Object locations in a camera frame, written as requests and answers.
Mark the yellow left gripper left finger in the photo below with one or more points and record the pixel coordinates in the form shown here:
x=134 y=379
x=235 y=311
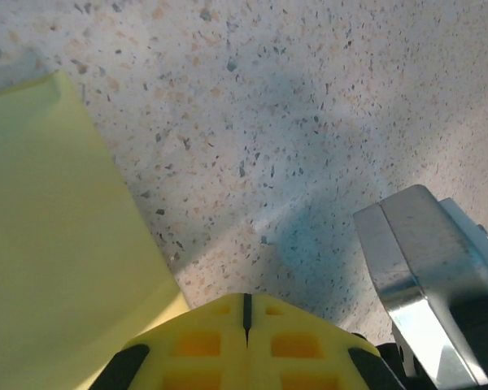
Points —
x=195 y=349

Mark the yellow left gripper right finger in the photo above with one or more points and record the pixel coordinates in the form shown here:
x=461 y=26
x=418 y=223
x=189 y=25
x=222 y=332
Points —
x=301 y=349

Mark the yellow cloth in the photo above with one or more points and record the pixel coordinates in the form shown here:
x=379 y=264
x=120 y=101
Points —
x=44 y=203

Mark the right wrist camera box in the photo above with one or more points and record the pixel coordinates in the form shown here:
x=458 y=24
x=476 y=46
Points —
x=410 y=252

